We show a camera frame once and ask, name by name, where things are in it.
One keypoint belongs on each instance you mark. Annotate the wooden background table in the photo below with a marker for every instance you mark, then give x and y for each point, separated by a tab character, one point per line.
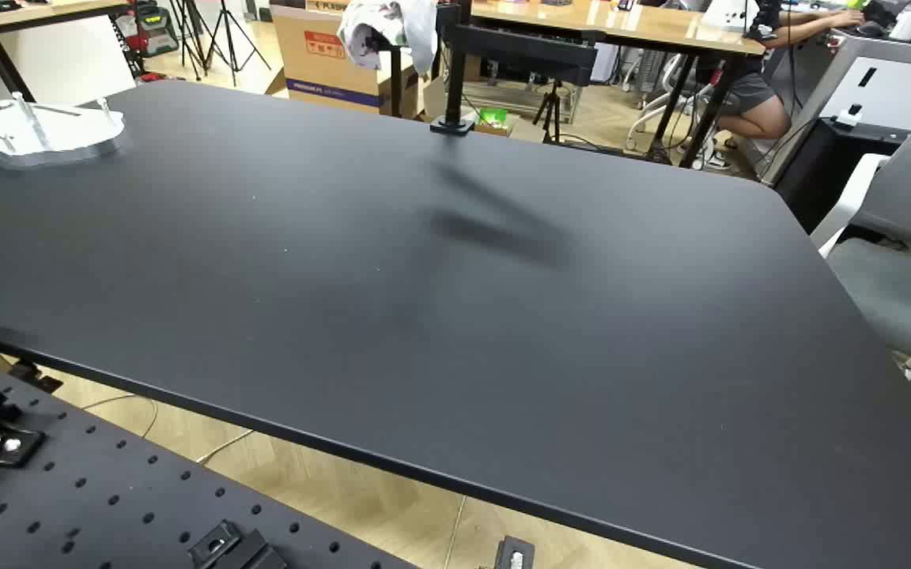
637	27

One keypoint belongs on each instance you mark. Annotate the clear acrylic rack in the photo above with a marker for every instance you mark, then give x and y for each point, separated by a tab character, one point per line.
40	129

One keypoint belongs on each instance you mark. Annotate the cardboard box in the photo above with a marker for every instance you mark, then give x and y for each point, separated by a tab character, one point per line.
318	66

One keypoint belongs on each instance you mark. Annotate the small metal bracket bottom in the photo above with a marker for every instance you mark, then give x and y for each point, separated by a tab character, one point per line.
513	553

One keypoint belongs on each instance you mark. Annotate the black hanger stand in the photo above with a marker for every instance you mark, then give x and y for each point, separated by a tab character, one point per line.
560	60

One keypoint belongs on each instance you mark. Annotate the small black camera tripod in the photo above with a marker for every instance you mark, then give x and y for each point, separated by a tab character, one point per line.
547	118

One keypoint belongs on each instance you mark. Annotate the black bracket lower centre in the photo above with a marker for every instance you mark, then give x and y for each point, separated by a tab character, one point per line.
231	548

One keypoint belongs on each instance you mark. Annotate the white patterned cloth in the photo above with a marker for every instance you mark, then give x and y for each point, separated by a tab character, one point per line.
372	27

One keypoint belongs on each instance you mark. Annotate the grey panel with slots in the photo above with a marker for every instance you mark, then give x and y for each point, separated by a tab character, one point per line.
869	76

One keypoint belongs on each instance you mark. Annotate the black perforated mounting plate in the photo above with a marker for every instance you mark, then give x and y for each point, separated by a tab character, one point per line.
100	498

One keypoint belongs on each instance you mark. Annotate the seated person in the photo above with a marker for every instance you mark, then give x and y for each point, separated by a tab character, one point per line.
749	107

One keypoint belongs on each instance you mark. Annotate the grey office chair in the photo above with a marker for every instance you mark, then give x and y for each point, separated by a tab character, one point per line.
869	241

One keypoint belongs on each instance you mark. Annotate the green object on floor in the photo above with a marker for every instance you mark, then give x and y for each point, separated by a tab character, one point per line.
493	118

